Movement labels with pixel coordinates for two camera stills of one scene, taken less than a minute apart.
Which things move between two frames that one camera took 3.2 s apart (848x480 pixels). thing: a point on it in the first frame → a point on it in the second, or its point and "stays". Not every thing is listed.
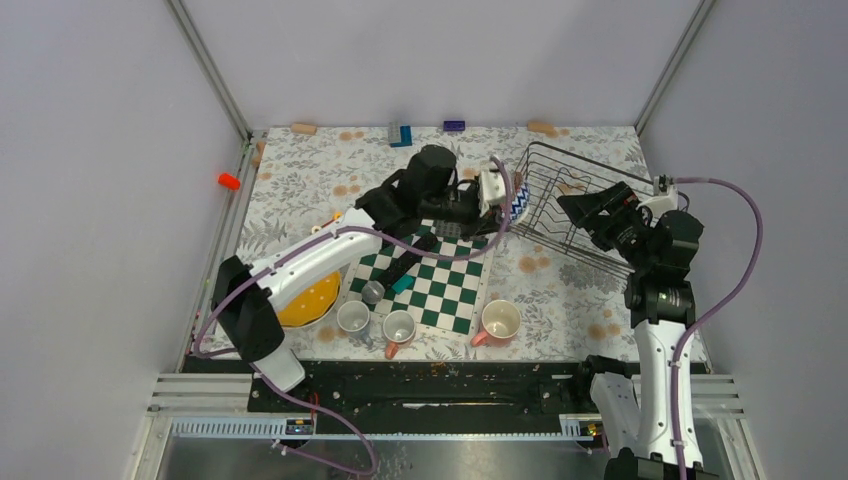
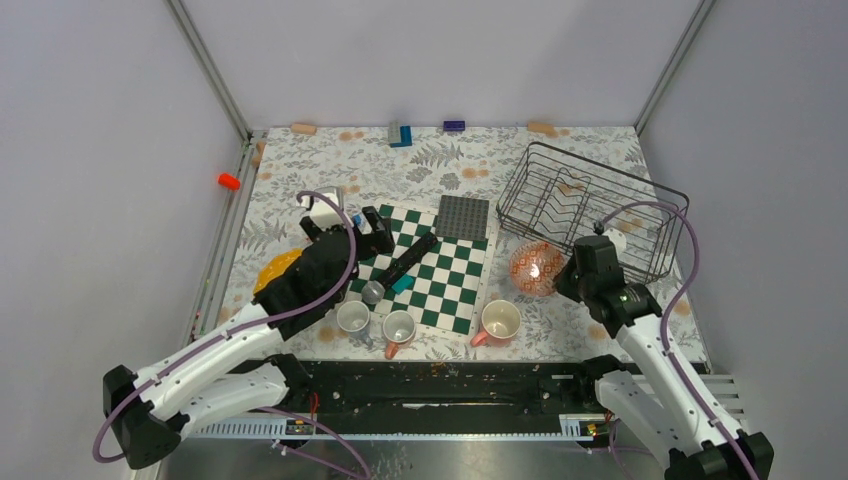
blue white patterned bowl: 520,203 → 534,267
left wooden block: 303,128 stays
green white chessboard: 446,295 stays
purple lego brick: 454,125 stays
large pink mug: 500,322 stays
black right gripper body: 627,233 → 572,282
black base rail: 419,389 stays
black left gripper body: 460,207 → 367,250
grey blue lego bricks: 400,135 stays
